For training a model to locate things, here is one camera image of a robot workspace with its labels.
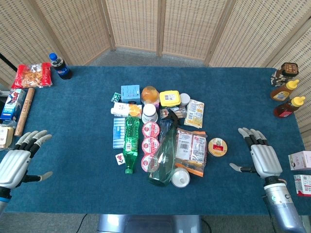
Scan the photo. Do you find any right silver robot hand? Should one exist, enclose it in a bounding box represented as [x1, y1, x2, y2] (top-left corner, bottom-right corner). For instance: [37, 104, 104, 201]
[229, 128, 284, 180]

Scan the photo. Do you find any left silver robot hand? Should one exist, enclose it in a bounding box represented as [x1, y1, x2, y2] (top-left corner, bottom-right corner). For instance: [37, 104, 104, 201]
[0, 130, 53, 190]

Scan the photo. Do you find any white paper cup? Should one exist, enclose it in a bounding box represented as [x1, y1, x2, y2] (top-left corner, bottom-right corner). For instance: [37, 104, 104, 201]
[141, 103, 159, 124]

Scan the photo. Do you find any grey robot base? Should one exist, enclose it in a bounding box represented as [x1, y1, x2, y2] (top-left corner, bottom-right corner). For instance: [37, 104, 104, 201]
[97, 214, 203, 233]

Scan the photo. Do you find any white round lid container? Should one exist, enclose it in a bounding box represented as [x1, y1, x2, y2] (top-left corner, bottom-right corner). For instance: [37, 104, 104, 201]
[171, 167, 190, 189]

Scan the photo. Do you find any red lid yogurt cup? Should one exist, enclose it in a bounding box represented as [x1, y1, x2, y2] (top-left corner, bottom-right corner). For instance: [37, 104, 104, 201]
[141, 154, 156, 173]
[141, 122, 160, 139]
[141, 137, 160, 155]

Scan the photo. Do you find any orange jelly cup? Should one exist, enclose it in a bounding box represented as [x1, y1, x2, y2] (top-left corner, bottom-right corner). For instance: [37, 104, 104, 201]
[141, 86, 160, 103]

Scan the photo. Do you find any yellow wrapped package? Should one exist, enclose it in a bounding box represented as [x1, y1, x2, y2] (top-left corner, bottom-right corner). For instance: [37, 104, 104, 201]
[0, 123, 15, 150]

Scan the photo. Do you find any pink white box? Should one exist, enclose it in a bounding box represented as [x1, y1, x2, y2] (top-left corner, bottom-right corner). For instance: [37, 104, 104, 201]
[288, 150, 311, 171]

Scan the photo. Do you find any red white box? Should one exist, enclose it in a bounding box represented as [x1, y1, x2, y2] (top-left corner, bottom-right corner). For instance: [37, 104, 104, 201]
[293, 174, 311, 196]

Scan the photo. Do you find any round gold red tin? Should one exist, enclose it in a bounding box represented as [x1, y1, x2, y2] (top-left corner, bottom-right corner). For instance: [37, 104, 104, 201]
[207, 137, 228, 158]

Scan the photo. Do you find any brown cardboard roll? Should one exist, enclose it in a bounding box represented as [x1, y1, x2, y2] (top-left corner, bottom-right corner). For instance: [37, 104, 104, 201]
[14, 87, 36, 137]

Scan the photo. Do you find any blue spider-man box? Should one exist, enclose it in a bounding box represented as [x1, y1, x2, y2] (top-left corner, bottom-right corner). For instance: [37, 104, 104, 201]
[0, 88, 27, 121]

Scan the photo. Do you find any honey bottle yellow label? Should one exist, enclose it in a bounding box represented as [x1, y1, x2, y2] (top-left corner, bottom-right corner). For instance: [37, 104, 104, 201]
[270, 79, 300, 101]

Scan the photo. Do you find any brown barcode snack packet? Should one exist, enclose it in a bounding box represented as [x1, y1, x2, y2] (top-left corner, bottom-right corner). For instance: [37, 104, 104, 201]
[174, 128, 208, 177]

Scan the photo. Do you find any blue table cloth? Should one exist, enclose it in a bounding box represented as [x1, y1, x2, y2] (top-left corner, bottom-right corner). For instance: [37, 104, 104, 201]
[0, 65, 311, 216]

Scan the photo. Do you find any white yellow snack sachet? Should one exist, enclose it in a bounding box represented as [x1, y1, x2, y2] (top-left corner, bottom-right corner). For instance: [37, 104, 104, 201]
[184, 99, 205, 129]

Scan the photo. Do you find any red snack bag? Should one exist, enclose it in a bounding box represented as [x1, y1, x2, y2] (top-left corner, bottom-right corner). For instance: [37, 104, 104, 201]
[11, 62, 53, 89]

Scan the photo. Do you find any dark jar brown lid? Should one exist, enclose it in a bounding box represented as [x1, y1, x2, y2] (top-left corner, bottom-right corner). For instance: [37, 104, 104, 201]
[271, 62, 299, 87]

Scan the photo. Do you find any small brown snack packet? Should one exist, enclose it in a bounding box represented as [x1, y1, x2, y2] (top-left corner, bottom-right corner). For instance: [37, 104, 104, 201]
[160, 106, 188, 119]

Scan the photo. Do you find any clear green spray bottle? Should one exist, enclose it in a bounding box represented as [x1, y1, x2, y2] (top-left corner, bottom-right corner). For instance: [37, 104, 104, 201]
[147, 111, 185, 187]

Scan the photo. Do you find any cola bottle blue cap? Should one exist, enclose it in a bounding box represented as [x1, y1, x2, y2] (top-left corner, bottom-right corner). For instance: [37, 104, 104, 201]
[49, 52, 73, 80]

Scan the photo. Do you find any dark blue foil packet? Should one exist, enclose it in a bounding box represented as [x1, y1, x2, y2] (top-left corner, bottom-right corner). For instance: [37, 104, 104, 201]
[159, 120, 172, 144]

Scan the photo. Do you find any blue blister pack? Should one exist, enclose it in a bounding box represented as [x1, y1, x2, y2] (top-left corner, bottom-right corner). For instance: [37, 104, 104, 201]
[113, 117, 127, 149]

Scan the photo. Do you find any yellow lunch box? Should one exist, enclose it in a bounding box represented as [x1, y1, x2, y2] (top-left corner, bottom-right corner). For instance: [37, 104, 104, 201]
[159, 90, 182, 108]

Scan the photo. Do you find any green plastic bottle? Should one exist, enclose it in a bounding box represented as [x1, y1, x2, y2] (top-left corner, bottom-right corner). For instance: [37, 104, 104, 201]
[122, 116, 141, 174]

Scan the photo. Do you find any white orange juice carton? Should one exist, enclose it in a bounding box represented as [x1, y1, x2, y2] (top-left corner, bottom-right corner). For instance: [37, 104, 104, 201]
[110, 102, 143, 119]

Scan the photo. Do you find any light blue box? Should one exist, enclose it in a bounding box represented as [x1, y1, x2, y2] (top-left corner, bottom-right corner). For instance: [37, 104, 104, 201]
[121, 84, 141, 103]

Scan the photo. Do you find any wicker folding screen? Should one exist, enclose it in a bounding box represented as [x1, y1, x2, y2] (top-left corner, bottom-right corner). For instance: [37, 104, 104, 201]
[0, 0, 311, 151]

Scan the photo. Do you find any black floor cable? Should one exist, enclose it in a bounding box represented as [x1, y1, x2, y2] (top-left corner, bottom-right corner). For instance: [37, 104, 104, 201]
[76, 213, 88, 233]

